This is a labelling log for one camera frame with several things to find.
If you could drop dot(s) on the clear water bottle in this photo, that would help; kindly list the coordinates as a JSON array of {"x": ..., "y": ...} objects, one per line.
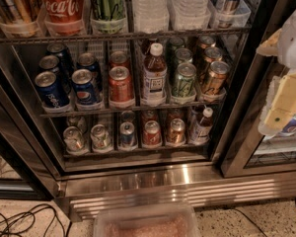
[
  {"x": 189, "y": 14},
  {"x": 150, "y": 16}
]

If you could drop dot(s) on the brown tea bottle white cap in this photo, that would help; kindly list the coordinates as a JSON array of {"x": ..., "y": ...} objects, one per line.
[{"x": 154, "y": 73}]

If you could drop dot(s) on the orange can bottom shelf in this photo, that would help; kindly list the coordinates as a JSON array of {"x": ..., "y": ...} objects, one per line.
[{"x": 176, "y": 131}]

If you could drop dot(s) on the tea bottle bottom shelf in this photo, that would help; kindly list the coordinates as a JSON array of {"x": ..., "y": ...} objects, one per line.
[{"x": 201, "y": 126}]

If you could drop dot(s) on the clear water bottle left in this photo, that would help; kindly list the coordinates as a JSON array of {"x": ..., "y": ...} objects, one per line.
[{"x": 150, "y": 16}]

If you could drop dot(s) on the clear water bottle right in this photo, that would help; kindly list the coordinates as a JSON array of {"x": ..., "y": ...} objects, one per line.
[{"x": 189, "y": 14}]

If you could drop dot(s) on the blue pepsi can rear left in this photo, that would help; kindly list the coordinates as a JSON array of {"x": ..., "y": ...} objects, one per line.
[{"x": 62, "y": 52}]

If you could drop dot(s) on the red can bottom shelf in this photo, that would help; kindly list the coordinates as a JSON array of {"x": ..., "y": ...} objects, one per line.
[{"x": 151, "y": 133}]

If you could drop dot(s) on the red coca-cola can top shelf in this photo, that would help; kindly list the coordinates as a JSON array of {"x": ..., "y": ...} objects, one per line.
[{"x": 65, "y": 12}]

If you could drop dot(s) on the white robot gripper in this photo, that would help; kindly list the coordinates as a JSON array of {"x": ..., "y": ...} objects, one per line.
[{"x": 294, "y": 41}]

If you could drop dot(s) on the stainless fridge base grille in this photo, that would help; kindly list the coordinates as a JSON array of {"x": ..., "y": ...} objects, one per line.
[{"x": 82, "y": 197}]

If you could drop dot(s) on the blue pepsi can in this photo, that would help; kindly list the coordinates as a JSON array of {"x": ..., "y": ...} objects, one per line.
[
  {"x": 50, "y": 90},
  {"x": 88, "y": 60},
  {"x": 82, "y": 82},
  {"x": 52, "y": 63},
  {"x": 62, "y": 52}
]

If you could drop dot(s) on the blue can bottom shelf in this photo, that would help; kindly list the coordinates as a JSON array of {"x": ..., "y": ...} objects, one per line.
[{"x": 127, "y": 134}]

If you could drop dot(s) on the green can top shelf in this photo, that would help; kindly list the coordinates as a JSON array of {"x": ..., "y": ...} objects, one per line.
[{"x": 109, "y": 15}]

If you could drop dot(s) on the red soda can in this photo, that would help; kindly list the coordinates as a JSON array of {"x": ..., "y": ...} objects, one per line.
[
  {"x": 119, "y": 58},
  {"x": 120, "y": 83}
]

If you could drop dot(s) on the red soda can rear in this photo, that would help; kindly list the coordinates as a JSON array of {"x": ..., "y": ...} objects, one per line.
[{"x": 119, "y": 58}]

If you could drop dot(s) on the red soda can front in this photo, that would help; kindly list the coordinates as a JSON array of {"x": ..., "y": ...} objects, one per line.
[{"x": 120, "y": 83}]

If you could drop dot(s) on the clear plastic bin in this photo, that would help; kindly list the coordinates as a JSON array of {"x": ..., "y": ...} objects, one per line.
[{"x": 170, "y": 219}]

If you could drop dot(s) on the green soda can rear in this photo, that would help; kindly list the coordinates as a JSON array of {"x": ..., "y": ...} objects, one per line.
[{"x": 172, "y": 45}]

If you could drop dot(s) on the blue can right fridge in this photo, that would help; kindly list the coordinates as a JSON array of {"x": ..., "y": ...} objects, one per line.
[{"x": 290, "y": 128}]

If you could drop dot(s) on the green soda can front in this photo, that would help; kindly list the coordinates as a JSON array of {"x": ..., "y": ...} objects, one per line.
[{"x": 184, "y": 80}]

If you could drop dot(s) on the gold soda can front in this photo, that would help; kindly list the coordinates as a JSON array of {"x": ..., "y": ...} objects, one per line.
[{"x": 215, "y": 77}]

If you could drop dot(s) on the gold soda can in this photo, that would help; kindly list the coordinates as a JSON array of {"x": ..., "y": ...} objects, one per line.
[
  {"x": 209, "y": 55},
  {"x": 215, "y": 77},
  {"x": 203, "y": 42}
]

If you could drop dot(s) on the blue pepsi can front centre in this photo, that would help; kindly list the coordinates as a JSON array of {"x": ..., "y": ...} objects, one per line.
[{"x": 82, "y": 82}]

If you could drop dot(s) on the green soda can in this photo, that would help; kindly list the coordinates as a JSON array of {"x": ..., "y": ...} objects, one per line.
[
  {"x": 182, "y": 55},
  {"x": 184, "y": 80},
  {"x": 172, "y": 45}
]

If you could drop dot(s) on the blue pepsi can rear centre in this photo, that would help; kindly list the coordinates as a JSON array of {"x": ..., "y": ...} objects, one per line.
[{"x": 88, "y": 60}]

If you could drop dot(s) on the gold soda can rear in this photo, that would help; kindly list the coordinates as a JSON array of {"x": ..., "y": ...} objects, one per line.
[{"x": 203, "y": 42}]

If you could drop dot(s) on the blue pepsi can front left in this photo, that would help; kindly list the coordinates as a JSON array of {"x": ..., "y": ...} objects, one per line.
[{"x": 50, "y": 90}]

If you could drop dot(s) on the silver can bottom far left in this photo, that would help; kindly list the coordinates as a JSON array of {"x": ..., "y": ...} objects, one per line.
[{"x": 73, "y": 138}]

